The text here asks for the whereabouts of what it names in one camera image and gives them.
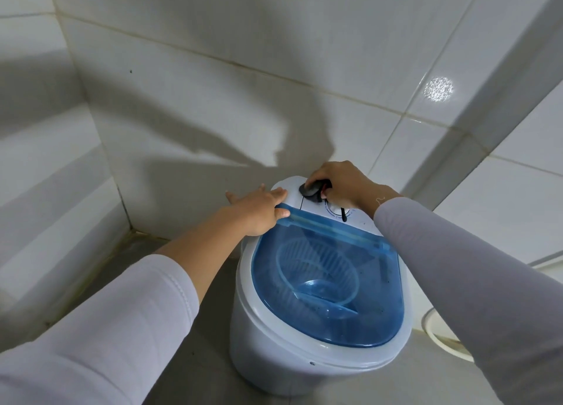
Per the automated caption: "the person's left hand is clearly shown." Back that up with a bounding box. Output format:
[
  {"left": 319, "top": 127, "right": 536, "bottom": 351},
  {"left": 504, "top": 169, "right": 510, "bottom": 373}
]
[{"left": 225, "top": 184, "right": 291, "bottom": 237}]

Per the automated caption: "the person's right hand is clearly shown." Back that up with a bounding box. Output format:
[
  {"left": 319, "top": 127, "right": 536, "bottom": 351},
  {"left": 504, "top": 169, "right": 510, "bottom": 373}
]
[{"left": 304, "top": 160, "right": 401, "bottom": 219}]

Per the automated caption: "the person's right forearm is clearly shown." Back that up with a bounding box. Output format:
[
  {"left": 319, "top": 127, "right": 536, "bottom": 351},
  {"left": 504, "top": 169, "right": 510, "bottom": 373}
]
[{"left": 373, "top": 196, "right": 563, "bottom": 405}]

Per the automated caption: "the person's left forearm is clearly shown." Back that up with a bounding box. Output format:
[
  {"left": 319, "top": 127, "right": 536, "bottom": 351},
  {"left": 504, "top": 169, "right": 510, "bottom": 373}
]
[{"left": 0, "top": 207, "right": 260, "bottom": 405}]

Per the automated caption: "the white spin basket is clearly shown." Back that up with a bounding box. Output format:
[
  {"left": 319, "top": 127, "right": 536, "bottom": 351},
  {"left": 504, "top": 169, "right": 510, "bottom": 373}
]
[{"left": 275, "top": 237, "right": 359, "bottom": 309}]

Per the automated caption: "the blue transparent inner cover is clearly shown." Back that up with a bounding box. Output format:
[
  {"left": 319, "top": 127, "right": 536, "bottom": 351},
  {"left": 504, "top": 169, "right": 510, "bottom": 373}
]
[{"left": 293, "top": 279, "right": 359, "bottom": 320}]

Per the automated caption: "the blue transparent machine lid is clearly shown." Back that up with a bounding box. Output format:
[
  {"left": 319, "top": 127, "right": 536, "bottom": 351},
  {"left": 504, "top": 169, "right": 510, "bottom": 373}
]
[{"left": 251, "top": 203, "right": 405, "bottom": 348}]

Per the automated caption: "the white mini washing machine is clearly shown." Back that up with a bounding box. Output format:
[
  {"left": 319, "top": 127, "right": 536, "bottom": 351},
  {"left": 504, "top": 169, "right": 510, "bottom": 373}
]
[{"left": 229, "top": 176, "right": 414, "bottom": 396}]

